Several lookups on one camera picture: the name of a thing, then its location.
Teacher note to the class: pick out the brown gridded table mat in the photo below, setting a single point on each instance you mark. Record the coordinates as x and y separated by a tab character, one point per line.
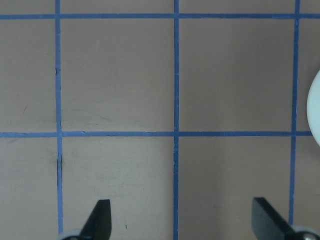
177	111

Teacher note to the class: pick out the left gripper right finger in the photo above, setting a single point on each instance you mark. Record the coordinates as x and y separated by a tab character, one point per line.
268	224

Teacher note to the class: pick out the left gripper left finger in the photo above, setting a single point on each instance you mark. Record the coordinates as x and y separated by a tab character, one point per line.
99	223

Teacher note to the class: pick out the white cooking pot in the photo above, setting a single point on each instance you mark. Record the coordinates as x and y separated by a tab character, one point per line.
313	108

